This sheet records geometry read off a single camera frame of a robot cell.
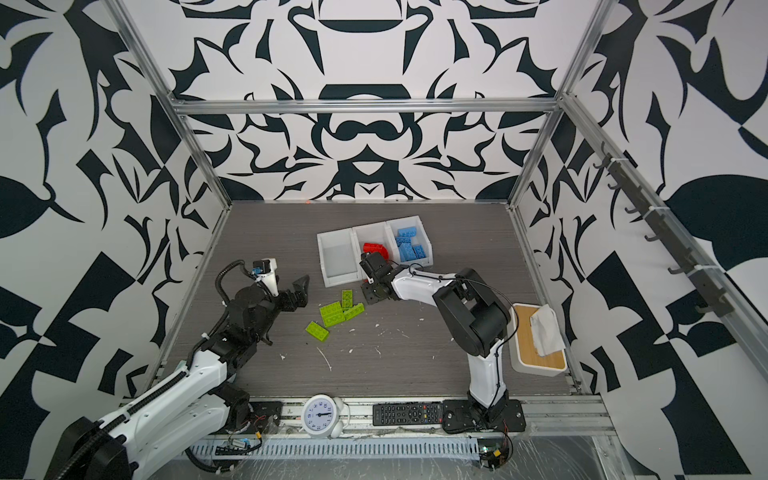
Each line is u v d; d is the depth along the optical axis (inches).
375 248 39.4
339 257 40.0
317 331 34.2
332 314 35.6
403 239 41.9
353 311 35.6
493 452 27.9
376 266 30.1
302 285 30.0
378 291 27.7
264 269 27.0
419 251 40.9
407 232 42.6
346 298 36.9
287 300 28.6
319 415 28.6
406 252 39.3
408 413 29.2
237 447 28.6
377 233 41.3
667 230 21.6
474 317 19.8
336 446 28.1
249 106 37.2
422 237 40.4
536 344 32.3
